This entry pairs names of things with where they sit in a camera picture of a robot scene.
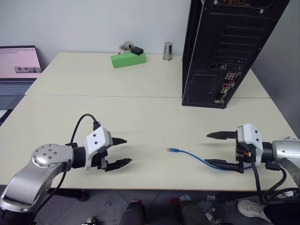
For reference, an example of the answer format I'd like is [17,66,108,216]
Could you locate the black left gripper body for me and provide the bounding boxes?
[90,149,109,171]

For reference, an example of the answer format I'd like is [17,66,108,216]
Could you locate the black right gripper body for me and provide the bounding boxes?
[235,139,256,174]

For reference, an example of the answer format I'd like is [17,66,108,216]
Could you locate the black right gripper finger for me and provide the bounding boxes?
[206,131,238,140]
[204,159,242,173]

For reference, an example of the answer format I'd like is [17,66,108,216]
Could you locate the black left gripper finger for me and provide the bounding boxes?
[112,137,128,147]
[103,158,133,172]

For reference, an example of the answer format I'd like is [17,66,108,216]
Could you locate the dark rounded shape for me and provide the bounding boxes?
[120,200,145,225]
[180,199,213,225]

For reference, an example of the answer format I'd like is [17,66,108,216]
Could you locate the white sneaker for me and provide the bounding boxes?
[237,199,273,223]

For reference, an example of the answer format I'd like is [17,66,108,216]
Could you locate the dark trouser leg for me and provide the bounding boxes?
[264,203,300,225]

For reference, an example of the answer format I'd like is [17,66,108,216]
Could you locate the black computer tower case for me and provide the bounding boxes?
[181,0,291,109]

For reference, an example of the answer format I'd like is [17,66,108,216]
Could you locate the green foam block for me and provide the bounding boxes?
[110,52,147,69]

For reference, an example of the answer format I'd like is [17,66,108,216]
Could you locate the stainless steel cup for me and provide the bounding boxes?
[162,42,173,61]

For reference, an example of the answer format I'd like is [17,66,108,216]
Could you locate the open laptop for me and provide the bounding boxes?
[0,45,43,125]

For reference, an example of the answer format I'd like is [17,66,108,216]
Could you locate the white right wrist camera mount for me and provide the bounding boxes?
[236,123,264,166]

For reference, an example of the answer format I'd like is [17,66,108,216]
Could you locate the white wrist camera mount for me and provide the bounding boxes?
[83,127,113,171]
[236,123,264,166]

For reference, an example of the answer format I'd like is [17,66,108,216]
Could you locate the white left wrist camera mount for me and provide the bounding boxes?
[83,127,113,171]

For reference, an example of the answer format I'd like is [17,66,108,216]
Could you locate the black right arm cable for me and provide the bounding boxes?
[251,161,300,205]

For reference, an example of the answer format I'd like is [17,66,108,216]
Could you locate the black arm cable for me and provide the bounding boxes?
[251,161,300,205]
[35,113,101,211]

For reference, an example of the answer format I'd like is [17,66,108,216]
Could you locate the blue ethernet cable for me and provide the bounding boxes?
[166,147,254,171]

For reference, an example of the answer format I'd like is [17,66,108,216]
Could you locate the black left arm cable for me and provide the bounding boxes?
[35,113,101,211]

